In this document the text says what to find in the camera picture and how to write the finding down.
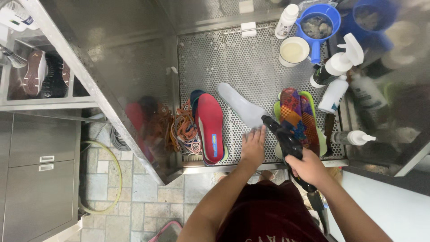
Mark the person's left hand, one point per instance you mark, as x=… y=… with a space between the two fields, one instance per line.
x=252 y=149

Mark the person's right hand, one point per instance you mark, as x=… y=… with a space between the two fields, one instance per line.
x=307 y=169

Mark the person's left fingers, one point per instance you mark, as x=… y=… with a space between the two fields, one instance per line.
x=253 y=133

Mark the person's right fingers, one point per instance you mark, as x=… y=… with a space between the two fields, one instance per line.
x=291 y=164

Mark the black spray gun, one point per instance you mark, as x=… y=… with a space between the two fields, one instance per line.
x=285 y=139

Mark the grey shoe insole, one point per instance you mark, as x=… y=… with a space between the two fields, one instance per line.
x=240 y=104

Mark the person's foot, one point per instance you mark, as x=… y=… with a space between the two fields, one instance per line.
x=267 y=175

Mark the lime green shoe insole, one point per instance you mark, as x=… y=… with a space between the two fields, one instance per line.
x=276 y=111
x=323 y=139

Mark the multicoloured patchwork shoe insole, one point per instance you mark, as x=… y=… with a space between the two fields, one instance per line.
x=290 y=111
x=310 y=129

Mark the red shoe insole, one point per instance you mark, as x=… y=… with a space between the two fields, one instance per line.
x=210 y=127

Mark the brown wooden brush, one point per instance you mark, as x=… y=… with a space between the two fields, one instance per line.
x=328 y=129

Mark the maroon shirt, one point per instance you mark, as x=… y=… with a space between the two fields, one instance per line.
x=268 y=215

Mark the clear pump bottle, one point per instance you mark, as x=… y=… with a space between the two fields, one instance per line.
x=351 y=137

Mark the bundle of orange shoelaces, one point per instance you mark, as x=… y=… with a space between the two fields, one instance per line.
x=184 y=131

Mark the perforated metal tray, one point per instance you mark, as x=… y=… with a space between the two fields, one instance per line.
x=235 y=64

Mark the white bottle with blue label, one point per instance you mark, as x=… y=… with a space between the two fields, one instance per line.
x=333 y=95

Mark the white cup of liquid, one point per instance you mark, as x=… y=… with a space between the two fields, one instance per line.
x=293 y=52

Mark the blue plastic scoop jug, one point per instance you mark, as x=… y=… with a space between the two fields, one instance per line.
x=315 y=50

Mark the white soap block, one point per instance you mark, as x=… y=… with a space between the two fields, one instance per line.
x=249 y=29

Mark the white trigger spray bottle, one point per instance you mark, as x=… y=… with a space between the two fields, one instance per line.
x=336 y=65

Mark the white plastic bottle with cap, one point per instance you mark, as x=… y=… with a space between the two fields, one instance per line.
x=285 y=22

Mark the grey wet cloths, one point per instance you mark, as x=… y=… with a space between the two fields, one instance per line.
x=316 y=27

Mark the stainless steel wash station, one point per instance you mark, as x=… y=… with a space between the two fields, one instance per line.
x=134 y=57

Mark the brown-soled shoe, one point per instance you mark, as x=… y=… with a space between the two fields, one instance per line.
x=66 y=72
x=35 y=74

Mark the metal shelf rack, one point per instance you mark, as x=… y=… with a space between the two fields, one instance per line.
x=50 y=102

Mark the stainless steel cabinet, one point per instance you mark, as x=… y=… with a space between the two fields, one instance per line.
x=37 y=181

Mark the metal tool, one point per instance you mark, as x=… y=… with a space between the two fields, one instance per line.
x=13 y=58

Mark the large white labelled bottle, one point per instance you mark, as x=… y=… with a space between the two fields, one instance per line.
x=15 y=15

